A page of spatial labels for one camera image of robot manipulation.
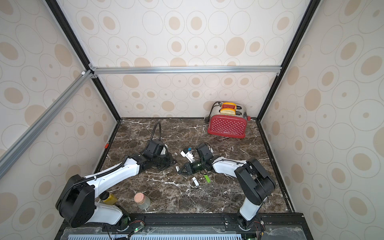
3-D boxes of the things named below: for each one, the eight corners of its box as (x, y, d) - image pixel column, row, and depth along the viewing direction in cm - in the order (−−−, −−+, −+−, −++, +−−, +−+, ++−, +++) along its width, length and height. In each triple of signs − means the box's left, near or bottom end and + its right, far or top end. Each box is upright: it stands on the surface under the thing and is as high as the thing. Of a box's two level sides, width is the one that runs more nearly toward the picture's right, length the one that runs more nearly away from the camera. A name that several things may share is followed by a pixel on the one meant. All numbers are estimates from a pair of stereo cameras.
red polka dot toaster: (208, 135, 112) (211, 113, 95) (212, 121, 121) (214, 99, 105) (240, 140, 109) (249, 119, 92) (241, 126, 118) (249, 104, 101)
